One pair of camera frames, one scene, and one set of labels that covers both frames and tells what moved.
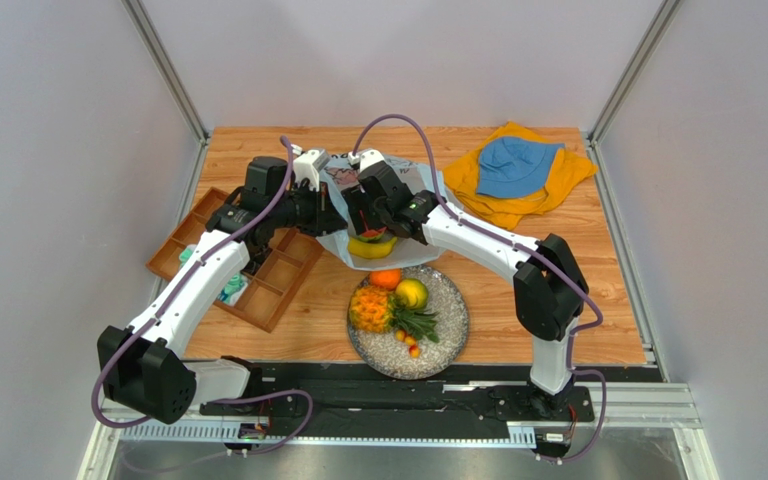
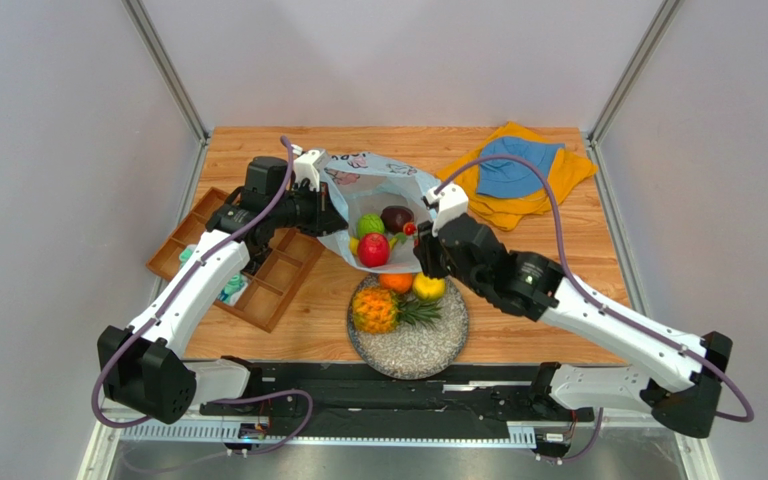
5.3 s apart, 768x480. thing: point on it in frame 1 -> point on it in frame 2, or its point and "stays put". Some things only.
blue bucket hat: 510,167 stays put
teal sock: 232,286 stays put
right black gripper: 362,209 -> 433,247
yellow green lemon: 413,292 -> 427,288
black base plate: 337,402 stays put
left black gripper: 326,218 stays put
